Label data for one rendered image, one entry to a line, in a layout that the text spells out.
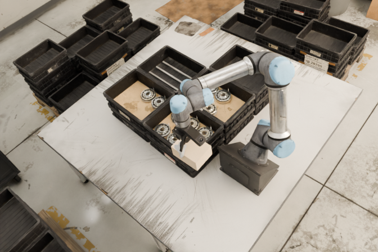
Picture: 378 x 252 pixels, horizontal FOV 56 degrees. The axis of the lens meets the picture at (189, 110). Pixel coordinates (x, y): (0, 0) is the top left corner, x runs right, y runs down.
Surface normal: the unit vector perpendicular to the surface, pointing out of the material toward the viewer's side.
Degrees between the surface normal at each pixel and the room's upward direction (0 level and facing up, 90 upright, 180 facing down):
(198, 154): 0
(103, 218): 0
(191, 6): 0
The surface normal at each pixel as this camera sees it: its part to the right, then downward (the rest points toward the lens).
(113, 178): -0.11, -0.63
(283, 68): 0.32, 0.29
